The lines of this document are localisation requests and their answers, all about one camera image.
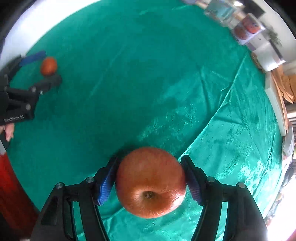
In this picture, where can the orange tangerine front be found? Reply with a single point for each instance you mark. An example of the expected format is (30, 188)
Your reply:
(49, 66)

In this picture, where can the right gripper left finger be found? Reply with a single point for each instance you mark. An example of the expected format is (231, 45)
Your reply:
(93, 193)

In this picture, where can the person's left hand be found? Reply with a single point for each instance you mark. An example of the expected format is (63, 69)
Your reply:
(9, 131)

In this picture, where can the white flat box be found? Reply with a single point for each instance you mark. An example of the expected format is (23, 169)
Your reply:
(274, 95)

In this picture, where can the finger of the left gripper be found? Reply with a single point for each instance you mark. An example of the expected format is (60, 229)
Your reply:
(46, 84)
(32, 58)

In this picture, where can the red apple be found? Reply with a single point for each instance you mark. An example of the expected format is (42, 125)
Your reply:
(150, 183)

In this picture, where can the red-label tin can right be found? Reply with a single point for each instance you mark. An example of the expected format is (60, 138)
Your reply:
(248, 28)

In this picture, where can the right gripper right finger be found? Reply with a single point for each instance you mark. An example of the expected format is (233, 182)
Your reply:
(208, 193)

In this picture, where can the red-label tin can left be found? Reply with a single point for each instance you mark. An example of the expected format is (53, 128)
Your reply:
(193, 2)

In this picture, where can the clear jar blue label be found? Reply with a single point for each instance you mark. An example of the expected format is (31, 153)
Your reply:
(222, 11)

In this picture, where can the clear jar white contents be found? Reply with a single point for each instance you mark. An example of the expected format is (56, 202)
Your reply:
(267, 57)

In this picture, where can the red-label tin can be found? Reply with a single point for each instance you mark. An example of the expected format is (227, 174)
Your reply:
(248, 28)
(193, 2)

